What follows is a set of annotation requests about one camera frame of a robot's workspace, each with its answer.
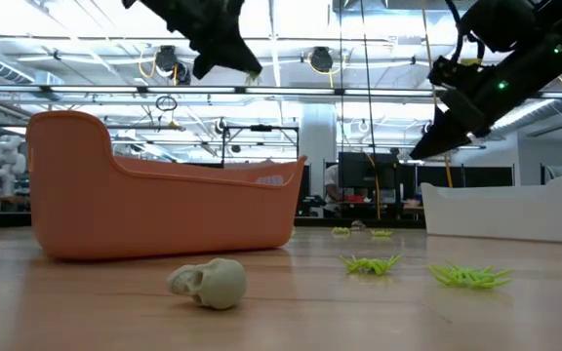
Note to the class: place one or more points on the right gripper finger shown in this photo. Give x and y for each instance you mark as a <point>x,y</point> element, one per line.
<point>452,127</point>

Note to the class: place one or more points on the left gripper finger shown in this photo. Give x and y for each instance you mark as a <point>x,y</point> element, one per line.
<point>234,58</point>
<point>202,68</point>

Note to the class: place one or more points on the dark brown plastic skull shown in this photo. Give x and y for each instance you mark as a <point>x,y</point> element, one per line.
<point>358,225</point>

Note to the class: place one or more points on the beige plastic skull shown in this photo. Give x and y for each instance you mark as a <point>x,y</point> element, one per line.
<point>216,284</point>

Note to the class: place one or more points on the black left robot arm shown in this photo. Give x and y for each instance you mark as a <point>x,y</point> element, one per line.
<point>129,3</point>

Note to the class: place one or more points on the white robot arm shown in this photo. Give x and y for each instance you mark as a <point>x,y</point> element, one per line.
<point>5,161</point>

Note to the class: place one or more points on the black room partition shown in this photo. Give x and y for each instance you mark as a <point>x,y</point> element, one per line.
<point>481,176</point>

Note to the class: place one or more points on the white plastic bin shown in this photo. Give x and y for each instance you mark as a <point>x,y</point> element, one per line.
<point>500,214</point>

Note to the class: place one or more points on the black cabinet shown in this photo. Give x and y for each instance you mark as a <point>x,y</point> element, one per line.
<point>359,170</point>

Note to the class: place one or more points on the small red object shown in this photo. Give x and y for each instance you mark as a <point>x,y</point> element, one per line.
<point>355,198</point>

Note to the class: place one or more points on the white square column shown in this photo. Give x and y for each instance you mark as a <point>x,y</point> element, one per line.
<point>317,146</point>

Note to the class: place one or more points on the person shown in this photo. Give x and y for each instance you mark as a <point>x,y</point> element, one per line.
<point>332,187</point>

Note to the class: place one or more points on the orange plastic bin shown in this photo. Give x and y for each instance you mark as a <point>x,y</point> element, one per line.
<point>164,214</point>

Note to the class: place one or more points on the long ceiling light rail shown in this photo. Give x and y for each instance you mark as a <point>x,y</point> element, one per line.
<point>261,90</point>

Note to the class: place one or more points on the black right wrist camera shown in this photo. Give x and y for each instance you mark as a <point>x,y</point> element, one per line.
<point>495,24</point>

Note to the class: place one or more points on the black metal frame rig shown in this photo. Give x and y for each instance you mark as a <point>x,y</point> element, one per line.
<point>261,128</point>

